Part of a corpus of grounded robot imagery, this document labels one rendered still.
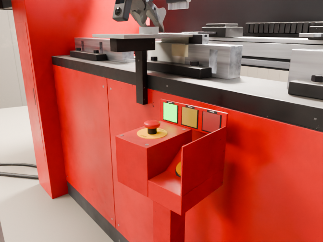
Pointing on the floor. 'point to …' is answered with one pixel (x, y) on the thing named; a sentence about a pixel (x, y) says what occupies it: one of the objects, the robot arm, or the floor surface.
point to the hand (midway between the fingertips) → (153, 30)
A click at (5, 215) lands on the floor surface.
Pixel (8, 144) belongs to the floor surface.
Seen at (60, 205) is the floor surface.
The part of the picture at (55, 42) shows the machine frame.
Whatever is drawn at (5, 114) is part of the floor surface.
